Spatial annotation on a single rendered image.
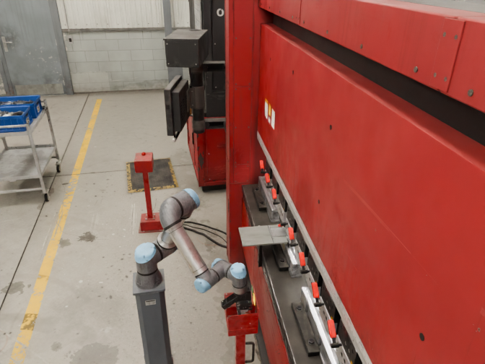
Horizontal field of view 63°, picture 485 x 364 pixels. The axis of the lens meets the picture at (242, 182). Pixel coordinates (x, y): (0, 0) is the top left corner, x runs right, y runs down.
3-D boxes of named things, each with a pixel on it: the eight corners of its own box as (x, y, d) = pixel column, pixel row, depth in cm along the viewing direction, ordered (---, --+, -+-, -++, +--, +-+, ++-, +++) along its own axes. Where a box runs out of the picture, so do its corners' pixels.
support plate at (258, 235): (238, 228, 241) (238, 227, 240) (281, 225, 244) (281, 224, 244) (242, 246, 225) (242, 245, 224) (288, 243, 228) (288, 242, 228)
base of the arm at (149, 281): (135, 291, 223) (133, 277, 218) (135, 274, 236) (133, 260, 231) (162, 287, 226) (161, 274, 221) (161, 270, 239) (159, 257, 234)
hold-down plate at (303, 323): (291, 306, 201) (291, 302, 200) (301, 305, 202) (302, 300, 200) (307, 357, 175) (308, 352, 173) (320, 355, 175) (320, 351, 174)
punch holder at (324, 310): (317, 309, 170) (322, 279, 162) (337, 308, 171) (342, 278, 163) (329, 338, 157) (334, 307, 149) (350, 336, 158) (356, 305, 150)
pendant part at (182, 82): (178, 117, 344) (175, 74, 327) (192, 117, 344) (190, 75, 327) (167, 136, 305) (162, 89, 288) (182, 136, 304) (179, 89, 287)
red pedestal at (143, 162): (140, 222, 421) (130, 149, 382) (164, 220, 425) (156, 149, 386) (138, 233, 404) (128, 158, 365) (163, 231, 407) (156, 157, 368)
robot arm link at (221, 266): (205, 265, 200) (221, 273, 194) (219, 254, 208) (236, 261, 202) (206, 277, 203) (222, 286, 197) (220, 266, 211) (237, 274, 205)
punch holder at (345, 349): (333, 349, 152) (339, 317, 144) (355, 346, 153) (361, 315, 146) (348, 384, 139) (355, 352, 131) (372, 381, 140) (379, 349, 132)
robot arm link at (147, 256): (131, 268, 225) (128, 248, 219) (150, 256, 235) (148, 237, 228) (145, 277, 219) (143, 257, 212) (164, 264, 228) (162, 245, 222)
